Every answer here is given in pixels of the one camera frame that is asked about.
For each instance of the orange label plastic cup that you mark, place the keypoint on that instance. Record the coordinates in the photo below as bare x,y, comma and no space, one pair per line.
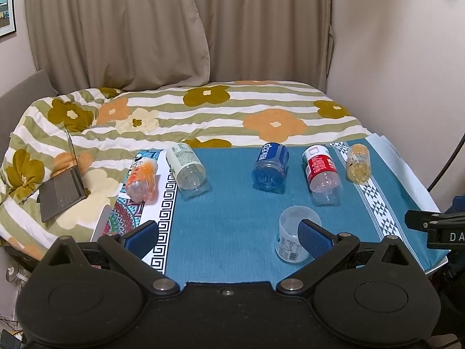
142,181

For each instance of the floral striped blanket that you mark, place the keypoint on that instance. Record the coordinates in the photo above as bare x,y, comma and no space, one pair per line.
203,116

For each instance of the translucent white plastic cup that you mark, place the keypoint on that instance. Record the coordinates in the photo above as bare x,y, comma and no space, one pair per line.
288,238

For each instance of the teal tablecloth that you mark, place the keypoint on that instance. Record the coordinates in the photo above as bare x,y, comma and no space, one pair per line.
232,221

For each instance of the beige curtain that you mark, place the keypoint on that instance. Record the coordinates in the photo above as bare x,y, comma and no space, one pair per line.
265,25
109,32

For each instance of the white sheet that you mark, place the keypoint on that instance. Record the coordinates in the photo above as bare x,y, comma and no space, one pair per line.
403,167

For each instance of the white green label plastic cup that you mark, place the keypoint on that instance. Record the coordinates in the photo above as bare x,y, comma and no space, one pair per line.
186,169

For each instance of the blue plastic cup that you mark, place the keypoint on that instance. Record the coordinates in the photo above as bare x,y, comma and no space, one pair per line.
270,169

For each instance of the grey laptop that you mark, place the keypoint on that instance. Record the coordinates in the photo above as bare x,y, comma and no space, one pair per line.
61,192

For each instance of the colourful mandala cloth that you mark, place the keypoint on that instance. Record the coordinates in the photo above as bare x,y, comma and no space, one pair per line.
123,214

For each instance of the framed wall picture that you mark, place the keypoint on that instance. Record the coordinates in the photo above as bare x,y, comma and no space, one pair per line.
6,7

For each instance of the grey headboard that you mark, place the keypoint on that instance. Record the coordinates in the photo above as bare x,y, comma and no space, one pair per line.
21,94

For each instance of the silver tablet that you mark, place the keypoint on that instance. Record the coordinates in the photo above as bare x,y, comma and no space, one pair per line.
101,223

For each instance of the red label plastic cup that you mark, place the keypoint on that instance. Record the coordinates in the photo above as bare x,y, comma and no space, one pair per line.
321,174

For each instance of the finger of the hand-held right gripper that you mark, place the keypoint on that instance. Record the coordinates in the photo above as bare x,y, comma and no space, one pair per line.
417,220

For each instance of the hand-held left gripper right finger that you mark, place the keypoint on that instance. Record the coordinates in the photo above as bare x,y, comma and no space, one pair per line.
313,239

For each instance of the yellow label plastic cup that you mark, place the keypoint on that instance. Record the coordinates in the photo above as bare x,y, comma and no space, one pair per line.
359,163

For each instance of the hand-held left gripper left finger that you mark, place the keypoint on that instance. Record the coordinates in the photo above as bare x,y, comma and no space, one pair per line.
143,239

